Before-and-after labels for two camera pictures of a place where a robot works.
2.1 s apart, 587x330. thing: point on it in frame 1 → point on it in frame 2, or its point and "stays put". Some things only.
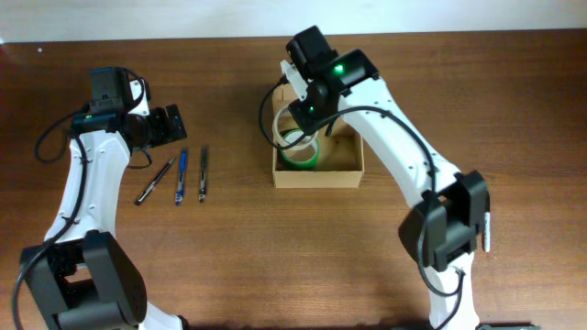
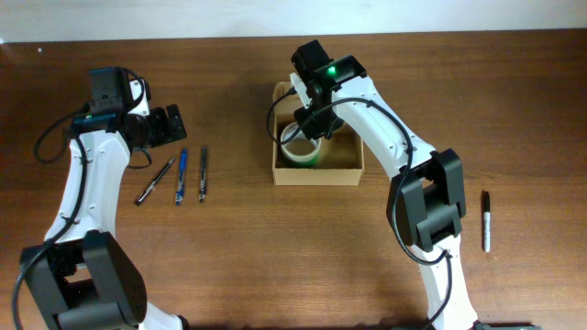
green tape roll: [303, 164] stays put
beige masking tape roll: [280, 139] → [287, 130]
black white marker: [487, 231] stays put
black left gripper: [173, 122] stays put
